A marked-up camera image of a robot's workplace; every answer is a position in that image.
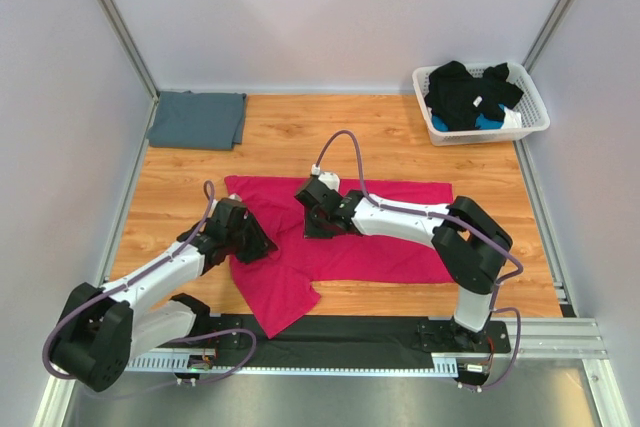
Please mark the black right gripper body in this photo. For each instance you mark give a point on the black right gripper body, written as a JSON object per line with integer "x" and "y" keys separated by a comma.
{"x": 315, "y": 226}

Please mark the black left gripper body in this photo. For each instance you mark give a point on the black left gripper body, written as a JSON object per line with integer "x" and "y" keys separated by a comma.
{"x": 248, "y": 243}

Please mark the pink t shirt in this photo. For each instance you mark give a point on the pink t shirt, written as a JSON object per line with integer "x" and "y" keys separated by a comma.
{"x": 278, "y": 288}

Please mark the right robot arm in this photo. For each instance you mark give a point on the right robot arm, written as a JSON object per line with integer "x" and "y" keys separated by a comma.
{"x": 471, "y": 245}

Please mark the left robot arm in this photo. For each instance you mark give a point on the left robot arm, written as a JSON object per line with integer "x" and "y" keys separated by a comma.
{"x": 101, "y": 328}

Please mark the folded grey-blue t shirt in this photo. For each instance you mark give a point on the folded grey-blue t shirt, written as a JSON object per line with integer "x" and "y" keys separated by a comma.
{"x": 199, "y": 121}

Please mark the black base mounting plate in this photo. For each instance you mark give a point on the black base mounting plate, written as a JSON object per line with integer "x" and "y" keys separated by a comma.
{"x": 365, "y": 340}

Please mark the black t shirt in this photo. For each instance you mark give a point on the black t shirt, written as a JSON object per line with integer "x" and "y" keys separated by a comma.
{"x": 458, "y": 98}

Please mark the blue t shirt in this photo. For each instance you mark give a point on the blue t shirt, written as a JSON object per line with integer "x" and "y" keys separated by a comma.
{"x": 482, "y": 123}

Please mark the white cloth in basket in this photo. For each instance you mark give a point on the white cloth in basket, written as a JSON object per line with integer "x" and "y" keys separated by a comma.
{"x": 512, "y": 119}

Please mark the white plastic laundry basket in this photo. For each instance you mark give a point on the white plastic laundry basket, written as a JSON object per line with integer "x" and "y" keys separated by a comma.
{"x": 533, "y": 113}

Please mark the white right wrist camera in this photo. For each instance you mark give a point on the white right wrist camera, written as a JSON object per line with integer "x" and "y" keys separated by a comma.
{"x": 328, "y": 178}

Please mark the white slotted cable duct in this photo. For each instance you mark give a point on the white slotted cable duct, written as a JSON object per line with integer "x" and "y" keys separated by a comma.
{"x": 187, "y": 364}

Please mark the aluminium frame rail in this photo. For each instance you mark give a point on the aluminium frame rail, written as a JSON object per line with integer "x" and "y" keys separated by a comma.
{"x": 537, "y": 338}

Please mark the left aluminium corner post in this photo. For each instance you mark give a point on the left aluminium corner post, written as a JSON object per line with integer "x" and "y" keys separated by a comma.
{"x": 120, "y": 28}

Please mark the aluminium corner post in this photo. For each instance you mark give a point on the aluminium corner post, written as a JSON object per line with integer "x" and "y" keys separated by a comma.
{"x": 545, "y": 34}
{"x": 120, "y": 28}

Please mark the right aluminium corner post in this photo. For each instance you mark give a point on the right aluminium corner post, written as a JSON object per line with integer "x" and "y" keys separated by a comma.
{"x": 545, "y": 34}

